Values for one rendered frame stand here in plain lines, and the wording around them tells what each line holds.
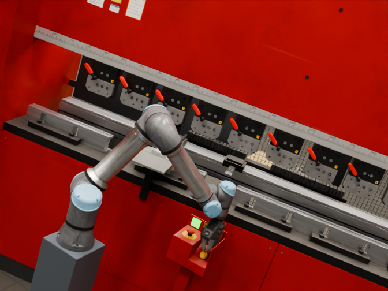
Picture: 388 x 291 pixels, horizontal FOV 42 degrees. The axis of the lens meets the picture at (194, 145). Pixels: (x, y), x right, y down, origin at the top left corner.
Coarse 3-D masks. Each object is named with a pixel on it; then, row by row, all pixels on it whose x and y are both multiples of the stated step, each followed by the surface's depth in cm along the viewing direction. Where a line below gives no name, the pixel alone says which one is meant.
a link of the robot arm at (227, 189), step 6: (222, 186) 219; (228, 186) 218; (234, 186) 220; (222, 192) 219; (228, 192) 218; (234, 192) 220; (222, 198) 219; (228, 198) 220; (222, 204) 221; (228, 204) 221
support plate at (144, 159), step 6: (144, 150) 258; (150, 150) 261; (138, 156) 247; (144, 156) 250; (150, 156) 252; (156, 156) 255; (138, 162) 240; (144, 162) 242; (150, 162) 245; (156, 162) 247; (162, 162) 250; (168, 162) 252; (150, 168) 239; (156, 168) 240; (162, 168) 243; (168, 168) 245
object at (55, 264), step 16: (48, 240) 197; (96, 240) 208; (48, 256) 198; (64, 256) 194; (80, 256) 194; (96, 256) 204; (48, 272) 199; (64, 272) 195; (80, 272) 198; (96, 272) 210; (32, 288) 205; (48, 288) 200; (64, 288) 196; (80, 288) 204
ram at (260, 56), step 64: (64, 0) 255; (128, 0) 247; (192, 0) 240; (256, 0) 232; (320, 0) 226; (384, 0) 219; (192, 64) 247; (256, 64) 239; (320, 64) 232; (384, 64) 225; (320, 128) 239; (384, 128) 232
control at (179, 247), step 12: (192, 216) 243; (192, 228) 243; (180, 240) 230; (192, 240) 232; (168, 252) 234; (180, 252) 231; (192, 252) 233; (216, 252) 233; (192, 264) 230; (204, 264) 230
